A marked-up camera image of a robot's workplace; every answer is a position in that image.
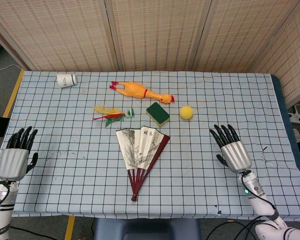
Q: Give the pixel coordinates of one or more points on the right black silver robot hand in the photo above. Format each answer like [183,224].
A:
[236,155]

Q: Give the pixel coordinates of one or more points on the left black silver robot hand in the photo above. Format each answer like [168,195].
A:
[11,162]

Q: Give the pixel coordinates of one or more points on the paper folding fan red ribs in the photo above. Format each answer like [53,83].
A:
[137,152]

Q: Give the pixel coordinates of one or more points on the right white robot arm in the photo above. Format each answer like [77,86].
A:
[255,192]

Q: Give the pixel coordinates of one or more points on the yellow foam ball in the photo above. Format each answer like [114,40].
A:
[186,112]

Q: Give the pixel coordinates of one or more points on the blue checkered tablecloth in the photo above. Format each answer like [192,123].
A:
[90,180]

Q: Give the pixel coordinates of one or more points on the green yellow scouring sponge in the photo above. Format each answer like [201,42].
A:
[158,112]

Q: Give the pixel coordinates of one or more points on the white paper cup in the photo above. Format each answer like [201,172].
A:
[66,80]

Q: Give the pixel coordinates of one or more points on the colourful feather shuttlecock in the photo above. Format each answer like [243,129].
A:
[112,115]

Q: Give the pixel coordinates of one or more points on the yellow rubber chicken toy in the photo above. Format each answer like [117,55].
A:
[137,90]

